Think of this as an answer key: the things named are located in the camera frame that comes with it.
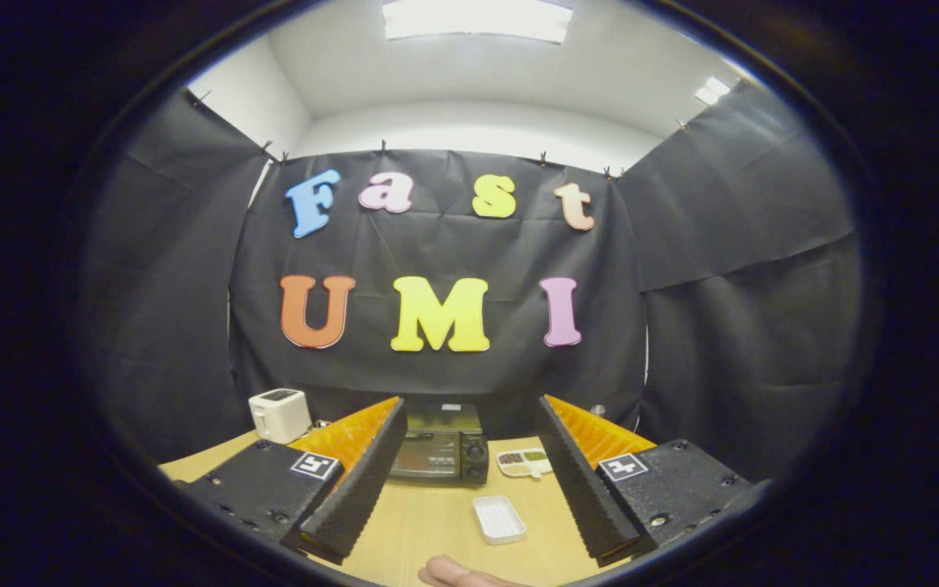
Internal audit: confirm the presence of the white divided dish with beans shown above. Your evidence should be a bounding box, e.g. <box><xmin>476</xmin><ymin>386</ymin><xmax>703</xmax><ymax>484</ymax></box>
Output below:
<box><xmin>496</xmin><ymin>448</ymin><xmax>553</xmax><ymax>479</ymax></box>

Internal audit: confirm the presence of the row of small cloth clips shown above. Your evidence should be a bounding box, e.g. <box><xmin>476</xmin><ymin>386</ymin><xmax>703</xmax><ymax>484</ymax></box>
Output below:
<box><xmin>186</xmin><ymin>88</ymin><xmax>689</xmax><ymax>180</ymax></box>

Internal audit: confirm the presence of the white toaster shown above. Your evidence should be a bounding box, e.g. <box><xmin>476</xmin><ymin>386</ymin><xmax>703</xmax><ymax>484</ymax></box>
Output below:
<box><xmin>248</xmin><ymin>388</ymin><xmax>313</xmax><ymax>444</ymax></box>

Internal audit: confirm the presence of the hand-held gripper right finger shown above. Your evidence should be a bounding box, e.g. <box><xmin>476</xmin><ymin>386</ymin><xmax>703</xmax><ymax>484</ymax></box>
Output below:
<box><xmin>536</xmin><ymin>395</ymin><xmax>756</xmax><ymax>567</ymax></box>

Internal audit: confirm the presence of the small ceiling light panel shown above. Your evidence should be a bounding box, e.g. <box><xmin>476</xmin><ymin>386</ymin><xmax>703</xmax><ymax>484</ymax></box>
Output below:
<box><xmin>694</xmin><ymin>76</ymin><xmax>733</xmax><ymax>106</ymax></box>

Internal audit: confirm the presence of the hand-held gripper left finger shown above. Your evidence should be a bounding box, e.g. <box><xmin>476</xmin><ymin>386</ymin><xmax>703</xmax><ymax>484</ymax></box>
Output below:
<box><xmin>184</xmin><ymin>396</ymin><xmax>408</xmax><ymax>565</ymax></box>

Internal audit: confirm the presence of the black toaster oven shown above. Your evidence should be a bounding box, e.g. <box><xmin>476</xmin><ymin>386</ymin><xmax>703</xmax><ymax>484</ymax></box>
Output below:
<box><xmin>388</xmin><ymin>402</ymin><xmax>491</xmax><ymax>487</ymax></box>

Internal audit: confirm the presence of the large ceiling light panel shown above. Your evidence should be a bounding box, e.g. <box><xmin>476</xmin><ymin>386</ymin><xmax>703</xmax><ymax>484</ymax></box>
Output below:
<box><xmin>381</xmin><ymin>0</ymin><xmax>575</xmax><ymax>45</ymax></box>

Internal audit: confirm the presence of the white rectangular tray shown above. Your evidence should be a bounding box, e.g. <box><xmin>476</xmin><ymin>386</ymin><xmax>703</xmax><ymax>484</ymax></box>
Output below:
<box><xmin>472</xmin><ymin>495</ymin><xmax>527</xmax><ymax>545</ymax></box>

